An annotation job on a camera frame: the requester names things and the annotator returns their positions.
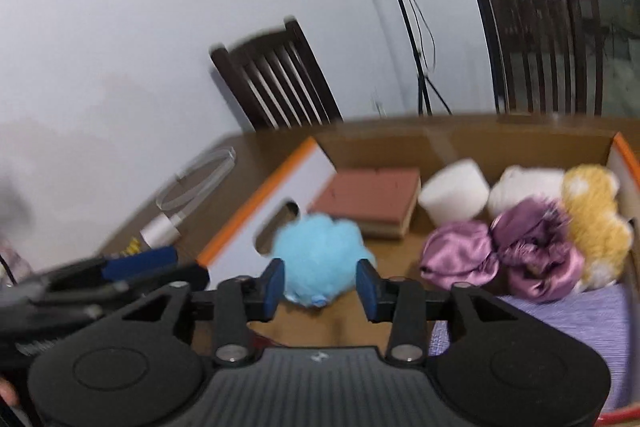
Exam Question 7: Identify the light blue plush toy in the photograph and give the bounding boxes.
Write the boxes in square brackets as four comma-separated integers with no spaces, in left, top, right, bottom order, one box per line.
[271,213,376,308]

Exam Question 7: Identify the pink yellow sponge block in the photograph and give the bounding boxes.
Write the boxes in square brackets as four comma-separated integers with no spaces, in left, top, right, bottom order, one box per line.
[307,168,421,239]

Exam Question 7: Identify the white foam cylinder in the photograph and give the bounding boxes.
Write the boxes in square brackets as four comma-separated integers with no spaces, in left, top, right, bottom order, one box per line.
[418,158,490,227]

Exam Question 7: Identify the purple satin scrunchie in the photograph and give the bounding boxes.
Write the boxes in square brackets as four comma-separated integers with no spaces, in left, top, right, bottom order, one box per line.
[419,197,585,303]

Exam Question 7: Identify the purple knitted cloth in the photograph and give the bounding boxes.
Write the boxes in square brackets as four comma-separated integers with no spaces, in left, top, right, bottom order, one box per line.
[429,282,637,413]

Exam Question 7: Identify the yellow plush toy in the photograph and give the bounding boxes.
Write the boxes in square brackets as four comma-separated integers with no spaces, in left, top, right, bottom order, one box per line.
[561,165,634,291]

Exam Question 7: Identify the person's left hand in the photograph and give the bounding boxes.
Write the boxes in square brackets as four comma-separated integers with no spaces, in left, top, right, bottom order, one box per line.
[0,378,20,407]

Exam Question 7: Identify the yellow crumbs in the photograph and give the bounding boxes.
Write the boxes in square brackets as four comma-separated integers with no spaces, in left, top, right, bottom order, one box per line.
[120,237,142,257]

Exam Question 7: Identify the red cardboard box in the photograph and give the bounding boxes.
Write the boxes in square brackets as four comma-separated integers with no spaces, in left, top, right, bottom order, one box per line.
[195,118,640,426]

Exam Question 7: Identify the lavender rolled towel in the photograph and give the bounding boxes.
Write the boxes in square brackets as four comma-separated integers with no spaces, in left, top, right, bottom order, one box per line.
[487,166,565,218]

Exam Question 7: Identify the studio light on stand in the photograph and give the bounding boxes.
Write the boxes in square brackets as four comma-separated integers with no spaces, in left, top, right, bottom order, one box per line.
[395,0,452,116]

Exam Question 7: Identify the dark wooden chair left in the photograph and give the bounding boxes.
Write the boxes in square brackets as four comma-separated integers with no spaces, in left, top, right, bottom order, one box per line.
[209,17,343,130]

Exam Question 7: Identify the dark wooden chair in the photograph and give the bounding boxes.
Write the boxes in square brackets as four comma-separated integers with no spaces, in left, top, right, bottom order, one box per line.
[490,0,604,116]
[209,17,343,130]

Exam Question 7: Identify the dark wooden chair right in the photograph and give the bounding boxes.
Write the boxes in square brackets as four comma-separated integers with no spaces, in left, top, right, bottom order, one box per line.
[490,0,604,116]

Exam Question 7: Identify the dark sliding glass door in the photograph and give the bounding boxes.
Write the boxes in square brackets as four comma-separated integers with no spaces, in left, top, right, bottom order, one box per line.
[477,0,639,118]

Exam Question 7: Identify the white charger with cable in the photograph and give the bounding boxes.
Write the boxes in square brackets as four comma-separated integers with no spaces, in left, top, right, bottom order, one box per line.
[140,147,236,249]

